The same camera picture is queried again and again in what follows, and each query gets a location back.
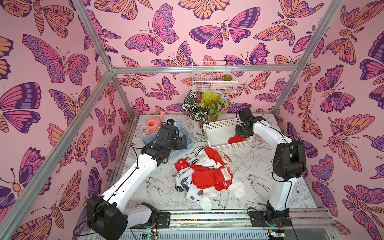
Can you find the white plastic basket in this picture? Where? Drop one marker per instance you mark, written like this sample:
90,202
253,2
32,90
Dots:
218,134

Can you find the white sock black stripes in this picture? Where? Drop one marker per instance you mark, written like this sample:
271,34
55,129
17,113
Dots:
199,154

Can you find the light blue plastic basket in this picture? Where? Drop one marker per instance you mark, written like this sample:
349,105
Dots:
156,152

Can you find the pink purple garden trowel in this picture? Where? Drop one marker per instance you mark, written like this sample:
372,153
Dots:
262,139

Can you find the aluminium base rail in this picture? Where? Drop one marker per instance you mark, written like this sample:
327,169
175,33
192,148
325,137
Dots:
302,224

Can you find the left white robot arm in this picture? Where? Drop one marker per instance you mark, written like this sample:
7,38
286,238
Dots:
105,214

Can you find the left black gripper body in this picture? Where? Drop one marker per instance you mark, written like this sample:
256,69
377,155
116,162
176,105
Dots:
177,144

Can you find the small succulent in basket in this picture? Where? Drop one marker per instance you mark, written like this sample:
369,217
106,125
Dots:
227,77

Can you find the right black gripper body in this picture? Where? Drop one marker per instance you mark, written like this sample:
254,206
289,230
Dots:
241,130

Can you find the white wire wall basket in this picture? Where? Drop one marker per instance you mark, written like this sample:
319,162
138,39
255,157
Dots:
208,78

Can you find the plain red sock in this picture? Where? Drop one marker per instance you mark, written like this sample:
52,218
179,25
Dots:
212,172

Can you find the potted green leafy plant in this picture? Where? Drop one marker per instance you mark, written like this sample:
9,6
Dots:
205,107

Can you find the pink watering can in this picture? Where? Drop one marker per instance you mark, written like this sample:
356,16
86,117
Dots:
154,124

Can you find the red snowflake sock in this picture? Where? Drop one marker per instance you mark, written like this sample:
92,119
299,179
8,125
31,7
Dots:
182,164

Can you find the white sock chevron pattern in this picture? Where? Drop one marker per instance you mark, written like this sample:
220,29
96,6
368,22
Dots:
184,183

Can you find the plain white sock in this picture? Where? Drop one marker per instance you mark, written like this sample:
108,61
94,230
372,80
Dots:
235,192

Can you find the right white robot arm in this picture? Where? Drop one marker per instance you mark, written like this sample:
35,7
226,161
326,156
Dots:
288,164

